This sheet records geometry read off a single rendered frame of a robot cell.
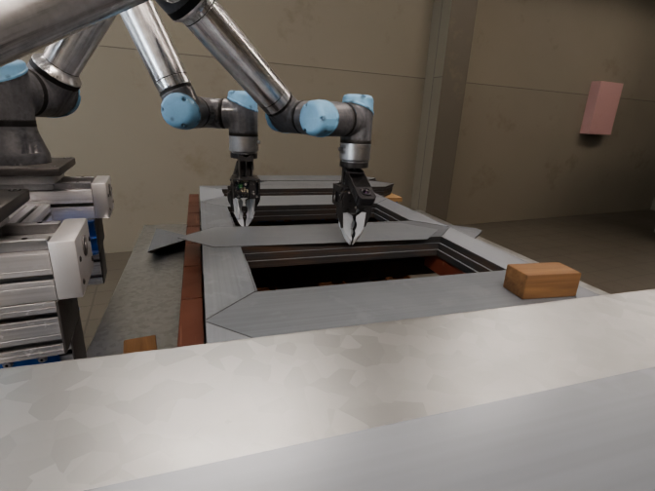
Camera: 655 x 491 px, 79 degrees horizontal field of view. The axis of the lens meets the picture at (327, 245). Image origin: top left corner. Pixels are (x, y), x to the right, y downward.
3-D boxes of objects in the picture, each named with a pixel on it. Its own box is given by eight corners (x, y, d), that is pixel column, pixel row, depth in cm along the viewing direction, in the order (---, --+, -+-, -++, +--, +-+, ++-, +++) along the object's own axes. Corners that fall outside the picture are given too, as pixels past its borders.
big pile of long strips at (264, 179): (371, 184, 244) (372, 174, 242) (402, 197, 208) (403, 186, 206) (241, 185, 220) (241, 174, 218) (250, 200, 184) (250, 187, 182)
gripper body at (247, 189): (232, 201, 103) (230, 154, 100) (229, 195, 111) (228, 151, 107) (261, 201, 106) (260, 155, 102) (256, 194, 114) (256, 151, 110)
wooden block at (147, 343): (126, 360, 81) (123, 339, 80) (157, 355, 84) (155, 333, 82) (125, 391, 73) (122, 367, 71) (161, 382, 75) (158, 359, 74)
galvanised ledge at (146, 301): (191, 230, 183) (191, 223, 182) (184, 440, 66) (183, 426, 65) (144, 231, 177) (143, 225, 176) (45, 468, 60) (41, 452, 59)
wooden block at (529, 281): (553, 283, 82) (558, 261, 80) (576, 296, 76) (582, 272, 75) (502, 286, 79) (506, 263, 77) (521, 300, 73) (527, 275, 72)
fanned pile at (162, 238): (188, 229, 173) (188, 220, 172) (187, 260, 137) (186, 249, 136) (158, 231, 169) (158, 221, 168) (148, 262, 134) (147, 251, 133)
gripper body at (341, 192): (357, 205, 107) (361, 159, 103) (369, 211, 99) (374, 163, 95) (330, 205, 105) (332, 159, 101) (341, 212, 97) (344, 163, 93)
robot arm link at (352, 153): (375, 144, 94) (343, 143, 91) (374, 164, 95) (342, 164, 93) (364, 142, 101) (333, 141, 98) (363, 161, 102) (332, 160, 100)
